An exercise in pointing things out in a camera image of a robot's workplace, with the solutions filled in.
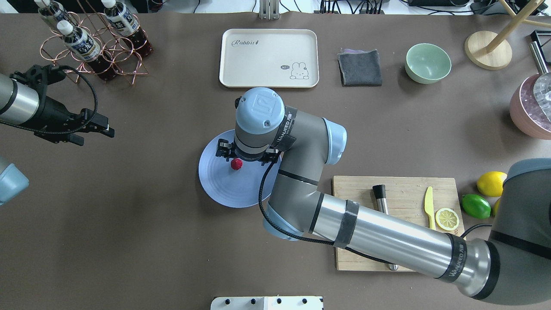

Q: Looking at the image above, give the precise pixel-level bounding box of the yellow plastic knife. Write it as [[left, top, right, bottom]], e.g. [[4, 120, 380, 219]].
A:
[[424, 186, 436, 230]]

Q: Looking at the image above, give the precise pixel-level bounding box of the lower whole lemon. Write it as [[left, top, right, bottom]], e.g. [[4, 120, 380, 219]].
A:
[[491, 198, 501, 216]]

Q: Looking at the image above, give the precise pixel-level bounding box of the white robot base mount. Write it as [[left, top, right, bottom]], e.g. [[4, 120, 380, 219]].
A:
[[210, 296, 324, 310]]

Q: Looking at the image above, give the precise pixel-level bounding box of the lower right bottle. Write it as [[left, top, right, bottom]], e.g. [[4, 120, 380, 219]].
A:
[[34, 0, 77, 32]]

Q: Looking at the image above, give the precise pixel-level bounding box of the steel muddler black tip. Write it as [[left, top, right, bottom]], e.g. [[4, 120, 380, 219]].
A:
[[372, 184, 399, 271]]

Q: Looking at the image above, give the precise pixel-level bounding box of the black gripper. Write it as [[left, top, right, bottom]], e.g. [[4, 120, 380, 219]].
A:
[[216, 139, 279, 165]]

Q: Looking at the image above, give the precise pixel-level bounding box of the green lime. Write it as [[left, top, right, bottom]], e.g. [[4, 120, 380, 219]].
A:
[[461, 194, 492, 219]]

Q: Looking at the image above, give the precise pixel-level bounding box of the lower left bottle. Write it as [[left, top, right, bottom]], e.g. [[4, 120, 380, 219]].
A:
[[102, 0, 153, 58]]

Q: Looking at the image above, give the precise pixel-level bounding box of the cream rabbit tray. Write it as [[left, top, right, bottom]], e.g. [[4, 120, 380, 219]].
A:
[[219, 29, 319, 88]]

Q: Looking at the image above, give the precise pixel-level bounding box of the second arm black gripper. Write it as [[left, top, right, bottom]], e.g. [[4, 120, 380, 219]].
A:
[[9, 65, 115, 146]]

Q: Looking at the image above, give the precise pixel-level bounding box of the lemon slice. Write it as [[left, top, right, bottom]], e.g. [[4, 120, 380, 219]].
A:
[[435, 208, 460, 231]]

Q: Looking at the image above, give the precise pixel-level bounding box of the blue plate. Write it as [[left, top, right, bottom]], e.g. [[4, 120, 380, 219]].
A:
[[198, 130, 268, 208]]

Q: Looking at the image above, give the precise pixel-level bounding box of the wooden stand round base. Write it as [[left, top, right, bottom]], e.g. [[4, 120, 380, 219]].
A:
[[464, 0, 551, 71]]

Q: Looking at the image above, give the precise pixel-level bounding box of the grey folded cloth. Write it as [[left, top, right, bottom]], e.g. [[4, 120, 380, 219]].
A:
[[337, 49, 382, 86]]

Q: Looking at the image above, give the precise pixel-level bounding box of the pink ice bucket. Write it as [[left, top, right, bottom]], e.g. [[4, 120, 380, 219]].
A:
[[509, 74, 551, 140]]

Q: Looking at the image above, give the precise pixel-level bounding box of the upper whole lemon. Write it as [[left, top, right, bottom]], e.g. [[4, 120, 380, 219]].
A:
[[476, 171, 508, 197]]

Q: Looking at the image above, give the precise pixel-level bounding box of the red strawberry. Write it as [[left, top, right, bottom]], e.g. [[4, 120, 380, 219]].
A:
[[230, 158, 243, 171]]

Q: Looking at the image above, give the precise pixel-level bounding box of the whole lemon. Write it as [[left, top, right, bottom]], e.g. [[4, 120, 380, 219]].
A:
[[476, 171, 508, 197], [491, 198, 501, 216]]

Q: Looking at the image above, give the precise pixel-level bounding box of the green bowl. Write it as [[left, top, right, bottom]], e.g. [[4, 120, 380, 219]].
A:
[[405, 43, 452, 84]]

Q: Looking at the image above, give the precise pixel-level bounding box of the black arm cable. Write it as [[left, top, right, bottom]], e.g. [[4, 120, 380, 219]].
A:
[[257, 160, 492, 265]]

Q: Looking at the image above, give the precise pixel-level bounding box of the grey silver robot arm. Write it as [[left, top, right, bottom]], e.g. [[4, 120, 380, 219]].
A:
[[216, 87, 551, 305]]

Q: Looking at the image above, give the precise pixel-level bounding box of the copper wire bottle rack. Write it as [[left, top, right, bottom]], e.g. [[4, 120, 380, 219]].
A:
[[36, 0, 153, 84]]

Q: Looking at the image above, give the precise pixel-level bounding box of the top bottle in rack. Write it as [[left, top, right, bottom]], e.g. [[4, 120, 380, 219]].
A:
[[57, 20, 118, 81]]

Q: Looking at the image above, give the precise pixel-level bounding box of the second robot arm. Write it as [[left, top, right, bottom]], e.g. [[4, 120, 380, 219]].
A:
[[0, 65, 115, 146]]

